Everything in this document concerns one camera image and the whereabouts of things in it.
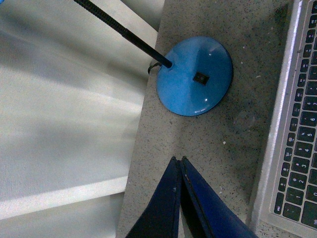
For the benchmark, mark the blue desk lamp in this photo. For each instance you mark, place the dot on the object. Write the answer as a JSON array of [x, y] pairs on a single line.
[[193, 77]]

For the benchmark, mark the silver grey laptop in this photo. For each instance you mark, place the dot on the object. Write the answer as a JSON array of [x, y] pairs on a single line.
[[285, 191]]

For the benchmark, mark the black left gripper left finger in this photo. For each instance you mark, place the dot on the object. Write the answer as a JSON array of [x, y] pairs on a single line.
[[160, 219]]

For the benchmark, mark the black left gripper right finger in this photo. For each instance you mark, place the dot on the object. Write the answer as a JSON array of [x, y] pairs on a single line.
[[206, 214]]

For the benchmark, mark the white vertical blinds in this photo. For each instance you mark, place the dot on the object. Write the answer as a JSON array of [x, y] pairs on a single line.
[[71, 95]]

